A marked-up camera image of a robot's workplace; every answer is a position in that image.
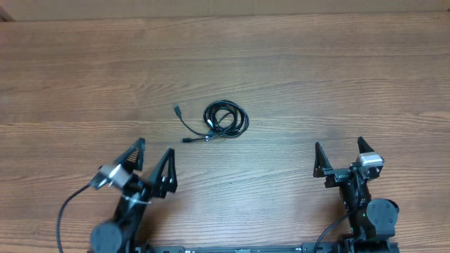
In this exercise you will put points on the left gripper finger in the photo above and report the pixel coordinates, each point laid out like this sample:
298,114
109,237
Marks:
132,159
163,178

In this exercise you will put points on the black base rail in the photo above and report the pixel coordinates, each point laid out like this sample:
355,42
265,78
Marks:
307,247

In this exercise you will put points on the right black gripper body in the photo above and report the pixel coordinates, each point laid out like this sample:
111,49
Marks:
337,178

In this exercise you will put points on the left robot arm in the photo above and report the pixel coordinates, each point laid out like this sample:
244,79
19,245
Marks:
118,234

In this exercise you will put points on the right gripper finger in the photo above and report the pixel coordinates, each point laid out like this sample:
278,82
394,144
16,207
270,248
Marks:
322,166
363,146

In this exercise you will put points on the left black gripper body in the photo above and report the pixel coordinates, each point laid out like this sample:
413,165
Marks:
140,187

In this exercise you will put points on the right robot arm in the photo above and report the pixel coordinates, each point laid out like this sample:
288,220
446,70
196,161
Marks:
372,221

